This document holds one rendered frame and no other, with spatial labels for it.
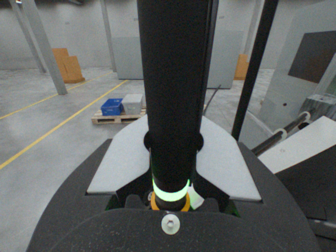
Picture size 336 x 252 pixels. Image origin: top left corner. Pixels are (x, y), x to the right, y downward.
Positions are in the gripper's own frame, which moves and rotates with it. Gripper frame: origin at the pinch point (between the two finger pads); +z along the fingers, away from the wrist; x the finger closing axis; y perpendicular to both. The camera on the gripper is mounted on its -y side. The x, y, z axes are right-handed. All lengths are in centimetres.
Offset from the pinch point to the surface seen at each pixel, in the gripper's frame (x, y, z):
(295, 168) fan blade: 19.3, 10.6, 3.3
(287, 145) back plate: 35.2, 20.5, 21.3
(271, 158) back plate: 31.2, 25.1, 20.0
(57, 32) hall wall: -982, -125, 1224
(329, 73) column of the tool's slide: 55, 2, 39
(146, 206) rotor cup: -6.0, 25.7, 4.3
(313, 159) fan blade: 21.5, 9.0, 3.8
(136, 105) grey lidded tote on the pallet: -87, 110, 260
